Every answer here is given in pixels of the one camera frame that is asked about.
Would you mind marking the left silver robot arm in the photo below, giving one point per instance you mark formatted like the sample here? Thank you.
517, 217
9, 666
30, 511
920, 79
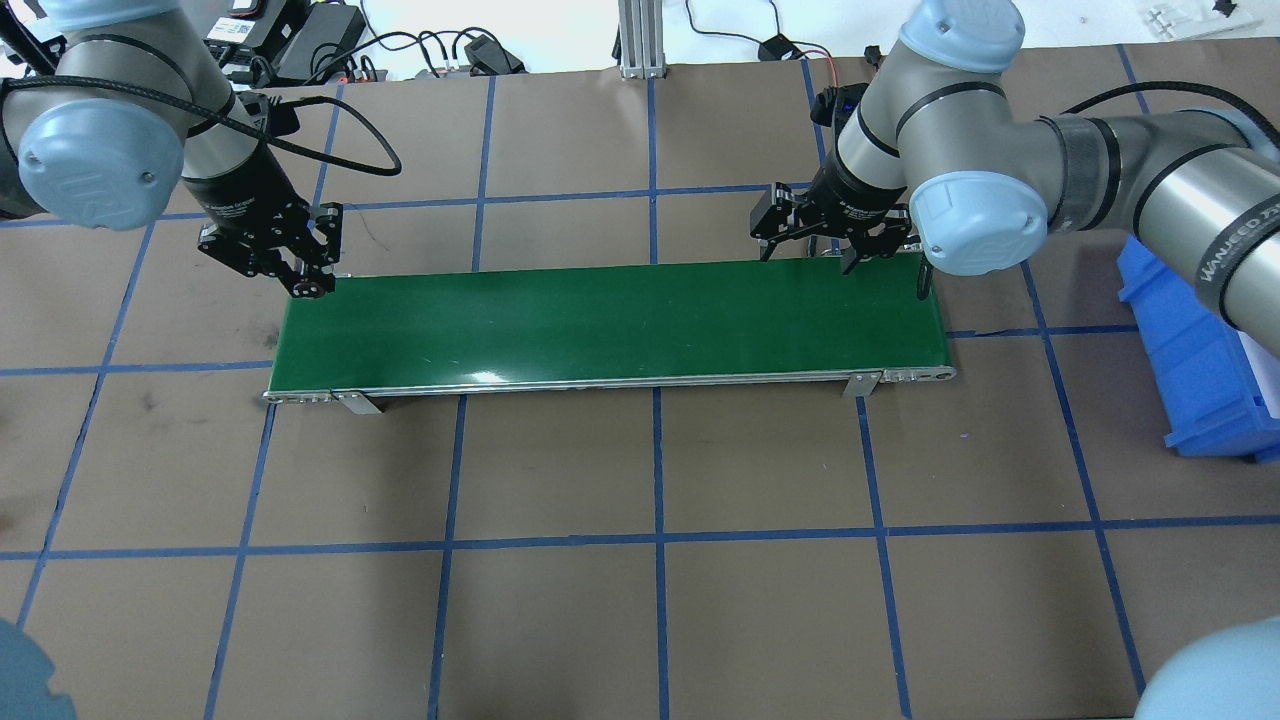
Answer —
136, 106

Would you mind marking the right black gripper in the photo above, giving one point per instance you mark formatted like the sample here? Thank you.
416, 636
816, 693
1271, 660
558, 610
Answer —
852, 193

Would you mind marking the black power adapter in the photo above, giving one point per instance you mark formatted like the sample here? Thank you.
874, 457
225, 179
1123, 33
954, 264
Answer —
329, 29

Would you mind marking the green conveyor belt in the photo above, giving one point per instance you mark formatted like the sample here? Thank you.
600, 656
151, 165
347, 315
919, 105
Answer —
611, 327

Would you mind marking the small black sensor board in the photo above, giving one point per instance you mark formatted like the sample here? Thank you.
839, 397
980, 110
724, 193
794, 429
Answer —
834, 106

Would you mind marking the aluminium frame post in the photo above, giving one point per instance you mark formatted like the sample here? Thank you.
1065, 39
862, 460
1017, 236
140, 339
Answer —
640, 42

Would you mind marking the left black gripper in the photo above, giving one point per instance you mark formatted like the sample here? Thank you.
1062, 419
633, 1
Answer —
243, 197

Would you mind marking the blue plastic bin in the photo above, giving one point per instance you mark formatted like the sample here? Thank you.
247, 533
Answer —
1219, 387

